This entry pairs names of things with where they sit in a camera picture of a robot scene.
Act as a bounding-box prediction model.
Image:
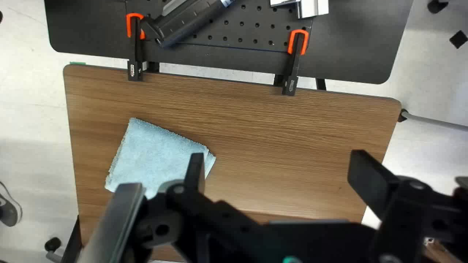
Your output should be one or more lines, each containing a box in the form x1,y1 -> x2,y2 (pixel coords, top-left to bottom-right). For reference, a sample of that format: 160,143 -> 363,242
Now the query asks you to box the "black cylinder with blue end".
141,0 -> 240,48

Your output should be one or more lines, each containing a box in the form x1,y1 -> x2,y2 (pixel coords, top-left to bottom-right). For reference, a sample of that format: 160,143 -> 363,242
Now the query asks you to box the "black perforated base board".
43,0 -> 416,85

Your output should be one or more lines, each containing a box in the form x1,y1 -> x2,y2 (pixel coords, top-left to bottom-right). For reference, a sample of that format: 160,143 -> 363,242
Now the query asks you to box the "light blue terry towel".
104,115 -> 218,200

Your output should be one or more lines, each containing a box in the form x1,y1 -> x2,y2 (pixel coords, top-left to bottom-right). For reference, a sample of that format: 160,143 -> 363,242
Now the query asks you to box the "black orange bar clamp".
125,12 -> 161,83
272,28 -> 312,98

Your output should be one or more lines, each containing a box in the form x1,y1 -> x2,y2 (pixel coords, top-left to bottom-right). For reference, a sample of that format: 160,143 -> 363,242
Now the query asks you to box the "black chair caster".
44,237 -> 63,254

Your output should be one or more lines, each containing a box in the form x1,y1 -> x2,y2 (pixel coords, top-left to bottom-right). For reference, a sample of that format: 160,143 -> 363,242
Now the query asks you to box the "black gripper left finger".
164,152 -> 259,263

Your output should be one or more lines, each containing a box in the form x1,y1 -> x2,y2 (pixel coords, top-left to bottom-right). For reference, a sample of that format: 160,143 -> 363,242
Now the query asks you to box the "grey table foot bar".
397,108 -> 468,131

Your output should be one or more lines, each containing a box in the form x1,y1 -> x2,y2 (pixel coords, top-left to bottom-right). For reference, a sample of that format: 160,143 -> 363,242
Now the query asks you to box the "white grey metal block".
270,0 -> 331,20

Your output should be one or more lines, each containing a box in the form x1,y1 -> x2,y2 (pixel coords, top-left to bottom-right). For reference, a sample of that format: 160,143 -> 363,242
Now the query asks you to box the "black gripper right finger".
347,149 -> 436,263

